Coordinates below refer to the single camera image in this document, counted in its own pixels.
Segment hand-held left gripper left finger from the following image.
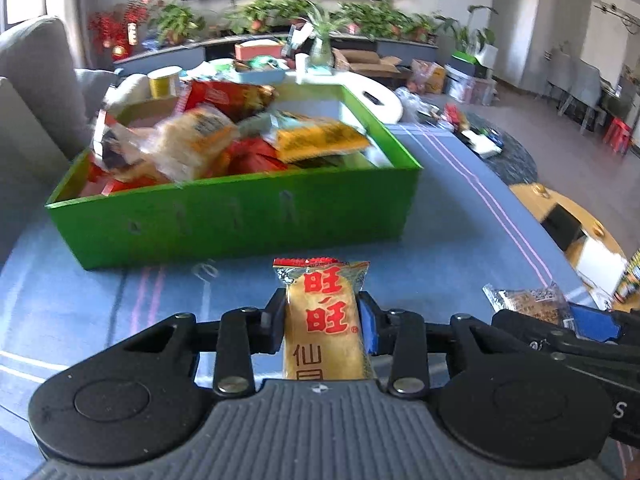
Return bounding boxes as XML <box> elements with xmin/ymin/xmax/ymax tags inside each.
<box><xmin>122</xmin><ymin>289</ymin><xmax>290</xmax><ymax>396</ymax></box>

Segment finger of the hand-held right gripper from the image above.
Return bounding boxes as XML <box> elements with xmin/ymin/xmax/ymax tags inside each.
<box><xmin>569</xmin><ymin>304</ymin><xmax>640</xmax><ymax>347</ymax></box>
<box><xmin>492</xmin><ymin>309</ymin><xmax>640</xmax><ymax>376</ymax></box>

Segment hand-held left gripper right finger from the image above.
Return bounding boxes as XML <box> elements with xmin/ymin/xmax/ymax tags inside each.
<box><xmin>358</xmin><ymin>291</ymin><xmax>521</xmax><ymax>397</ymax></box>

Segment small clear snack packet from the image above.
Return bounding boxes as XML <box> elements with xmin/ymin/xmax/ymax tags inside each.
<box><xmin>482</xmin><ymin>281</ymin><xmax>578</xmax><ymax>328</ymax></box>

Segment beige rice cracker packet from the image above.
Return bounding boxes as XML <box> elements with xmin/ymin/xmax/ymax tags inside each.
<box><xmin>272</xmin><ymin>256</ymin><xmax>377</xmax><ymax>381</ymax></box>

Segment green cardboard box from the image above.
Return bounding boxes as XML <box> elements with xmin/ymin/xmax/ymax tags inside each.
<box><xmin>44</xmin><ymin>82</ymin><xmax>422</xmax><ymax>271</ymax></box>

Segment red yellow striped snack packet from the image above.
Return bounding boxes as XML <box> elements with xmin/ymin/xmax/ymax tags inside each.
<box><xmin>274</xmin><ymin>119</ymin><xmax>372</xmax><ymax>163</ymax></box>

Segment pale green snack bag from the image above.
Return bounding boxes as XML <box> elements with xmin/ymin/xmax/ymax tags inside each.
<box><xmin>237</xmin><ymin>111</ymin><xmax>301</xmax><ymax>146</ymax></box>

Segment yellow bread packet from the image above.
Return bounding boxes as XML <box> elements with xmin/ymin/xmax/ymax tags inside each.
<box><xmin>150</xmin><ymin>104</ymin><xmax>240</xmax><ymax>182</ymax></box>

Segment black yellow drink can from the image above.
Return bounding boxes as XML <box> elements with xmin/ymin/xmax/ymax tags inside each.
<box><xmin>611</xmin><ymin>249</ymin><xmax>640</xmax><ymax>306</ymax></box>

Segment blue striped blanket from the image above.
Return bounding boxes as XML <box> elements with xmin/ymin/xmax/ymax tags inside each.
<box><xmin>0</xmin><ymin>122</ymin><xmax>608</xmax><ymax>480</ymax></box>

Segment wooden round table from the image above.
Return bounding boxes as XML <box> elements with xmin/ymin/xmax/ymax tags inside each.
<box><xmin>509</xmin><ymin>182</ymin><xmax>640</xmax><ymax>311</ymax></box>

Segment dark round table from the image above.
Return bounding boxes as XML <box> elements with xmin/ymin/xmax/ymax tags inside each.
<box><xmin>395</xmin><ymin>102</ymin><xmax>540</xmax><ymax>187</ymax></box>

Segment red plastic stool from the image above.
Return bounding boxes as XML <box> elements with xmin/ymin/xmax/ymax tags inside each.
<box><xmin>602</xmin><ymin>117</ymin><xmax>635</xmax><ymax>155</ymax></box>

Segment white coffee table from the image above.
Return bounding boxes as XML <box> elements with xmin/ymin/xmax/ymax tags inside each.
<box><xmin>102</xmin><ymin>67</ymin><xmax>405</xmax><ymax>125</ymax></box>

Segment grey dining chair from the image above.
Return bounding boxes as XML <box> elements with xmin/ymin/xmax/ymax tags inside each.
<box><xmin>542</xmin><ymin>50</ymin><xmax>608</xmax><ymax>133</ymax></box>

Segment blue plastic basin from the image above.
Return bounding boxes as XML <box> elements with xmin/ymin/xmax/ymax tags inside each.
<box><xmin>231</xmin><ymin>67</ymin><xmax>287</xmax><ymax>84</ymax></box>

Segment clear plastic storage box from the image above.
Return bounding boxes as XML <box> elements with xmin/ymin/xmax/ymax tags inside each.
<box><xmin>445</xmin><ymin>65</ymin><xmax>498</xmax><ymax>106</ymax></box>

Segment yellow shopping bag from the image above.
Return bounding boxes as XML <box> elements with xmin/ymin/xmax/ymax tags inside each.
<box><xmin>406</xmin><ymin>59</ymin><xmax>447</xmax><ymax>95</ymax></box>

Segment open cardboard box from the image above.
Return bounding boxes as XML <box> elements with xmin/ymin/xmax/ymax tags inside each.
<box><xmin>334</xmin><ymin>49</ymin><xmax>403</xmax><ymax>77</ymax></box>

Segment yellow tin can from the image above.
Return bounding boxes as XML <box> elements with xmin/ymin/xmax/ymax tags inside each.
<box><xmin>148</xmin><ymin>66</ymin><xmax>182</xmax><ymax>100</ymax></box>

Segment red storage box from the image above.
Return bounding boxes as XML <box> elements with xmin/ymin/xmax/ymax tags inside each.
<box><xmin>234</xmin><ymin>41</ymin><xmax>284</xmax><ymax>62</ymax></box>

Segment spider plant in glass vase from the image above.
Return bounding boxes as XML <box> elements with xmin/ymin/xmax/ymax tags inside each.
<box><xmin>300</xmin><ymin>2</ymin><xmax>351</xmax><ymax>72</ymax></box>

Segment green lidded box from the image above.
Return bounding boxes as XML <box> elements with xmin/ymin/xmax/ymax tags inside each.
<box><xmin>450</xmin><ymin>50</ymin><xmax>488</xmax><ymax>78</ymax></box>

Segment potted green plant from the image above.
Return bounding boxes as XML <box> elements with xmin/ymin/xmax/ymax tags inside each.
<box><xmin>225</xmin><ymin>0</ymin><xmax>281</xmax><ymax>36</ymax></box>
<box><xmin>272</xmin><ymin>0</ymin><xmax>311</xmax><ymax>26</ymax></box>
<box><xmin>152</xmin><ymin>4</ymin><xmax>206</xmax><ymax>46</ymax></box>
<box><xmin>340</xmin><ymin>2</ymin><xmax>441</xmax><ymax>43</ymax></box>

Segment red berry decoration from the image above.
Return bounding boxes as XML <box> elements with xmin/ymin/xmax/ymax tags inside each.
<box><xmin>87</xmin><ymin>0</ymin><xmax>153</xmax><ymax>60</ymax></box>

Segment grey sofa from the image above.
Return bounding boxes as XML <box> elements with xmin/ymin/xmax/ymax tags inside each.
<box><xmin>0</xmin><ymin>15</ymin><xmax>123</xmax><ymax>266</ymax></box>

